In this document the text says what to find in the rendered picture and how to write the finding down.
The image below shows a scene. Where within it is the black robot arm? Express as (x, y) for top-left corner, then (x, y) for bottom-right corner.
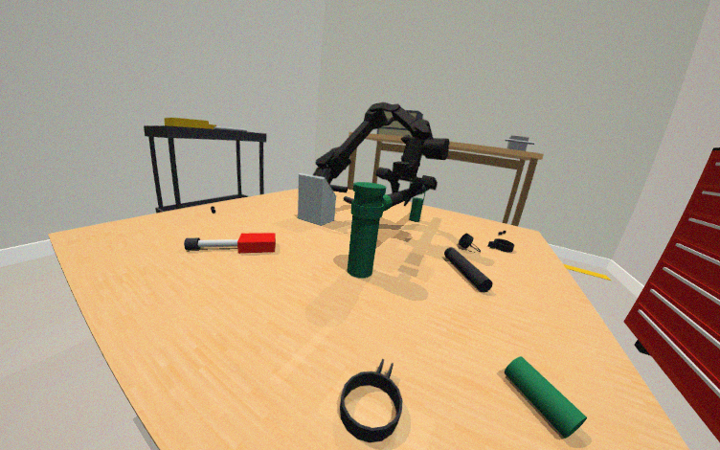
(313, 102), (449, 184)

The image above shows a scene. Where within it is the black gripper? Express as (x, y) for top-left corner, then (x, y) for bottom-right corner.
(376, 153), (437, 207)

